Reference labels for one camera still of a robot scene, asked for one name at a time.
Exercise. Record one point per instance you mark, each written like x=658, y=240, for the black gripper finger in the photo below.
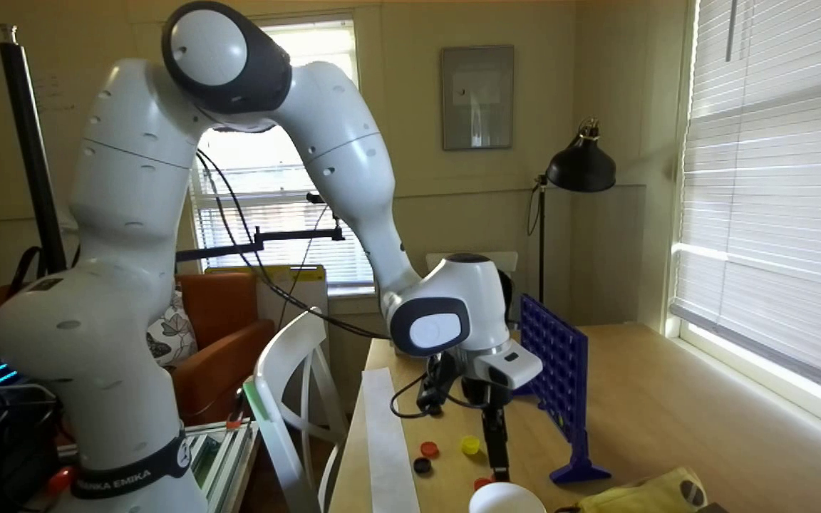
x=490, y=443
x=504, y=443

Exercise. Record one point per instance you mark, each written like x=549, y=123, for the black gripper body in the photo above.
x=490, y=394

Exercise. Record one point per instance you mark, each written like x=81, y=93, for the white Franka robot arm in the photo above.
x=115, y=287

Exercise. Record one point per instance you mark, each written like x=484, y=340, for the yellow game disc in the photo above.
x=473, y=445

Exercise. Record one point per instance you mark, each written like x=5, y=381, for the orange game disc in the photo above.
x=480, y=482
x=428, y=450

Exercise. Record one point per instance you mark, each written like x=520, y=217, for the white paper cup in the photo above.
x=505, y=501

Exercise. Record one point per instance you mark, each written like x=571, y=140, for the black game disc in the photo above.
x=420, y=467

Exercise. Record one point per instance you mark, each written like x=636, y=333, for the blue connect four grid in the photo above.
x=564, y=381

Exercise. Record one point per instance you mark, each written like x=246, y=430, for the white paper strip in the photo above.
x=387, y=438

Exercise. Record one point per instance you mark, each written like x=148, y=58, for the yellow cloth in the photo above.
x=644, y=497

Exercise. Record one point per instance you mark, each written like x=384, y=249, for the white wooden chair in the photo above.
x=287, y=400

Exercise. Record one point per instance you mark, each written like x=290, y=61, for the white board yellow edge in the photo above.
x=283, y=289

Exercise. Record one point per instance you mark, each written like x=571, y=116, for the black floor lamp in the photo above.
x=582, y=166

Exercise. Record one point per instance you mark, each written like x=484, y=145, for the orange armchair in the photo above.
x=222, y=353

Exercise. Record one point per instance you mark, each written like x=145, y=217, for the bright uncovered window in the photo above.
x=259, y=182

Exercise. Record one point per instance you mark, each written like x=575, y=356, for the patterned cushion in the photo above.
x=172, y=336

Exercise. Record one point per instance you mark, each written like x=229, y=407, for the white window blinds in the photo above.
x=783, y=210

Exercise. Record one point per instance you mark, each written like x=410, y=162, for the red round knob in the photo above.
x=59, y=481

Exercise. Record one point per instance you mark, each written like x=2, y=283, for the black stereo camera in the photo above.
x=316, y=197

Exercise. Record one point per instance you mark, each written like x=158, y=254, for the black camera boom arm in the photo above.
x=240, y=246

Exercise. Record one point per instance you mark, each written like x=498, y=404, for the wall picture frame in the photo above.
x=478, y=99

